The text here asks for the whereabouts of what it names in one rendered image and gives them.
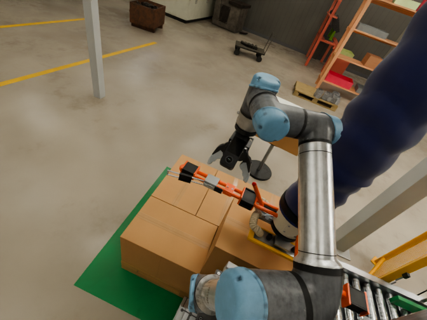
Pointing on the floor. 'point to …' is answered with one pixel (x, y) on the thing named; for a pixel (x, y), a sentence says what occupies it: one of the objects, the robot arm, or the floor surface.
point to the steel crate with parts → (147, 14)
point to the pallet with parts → (332, 99)
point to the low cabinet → (188, 9)
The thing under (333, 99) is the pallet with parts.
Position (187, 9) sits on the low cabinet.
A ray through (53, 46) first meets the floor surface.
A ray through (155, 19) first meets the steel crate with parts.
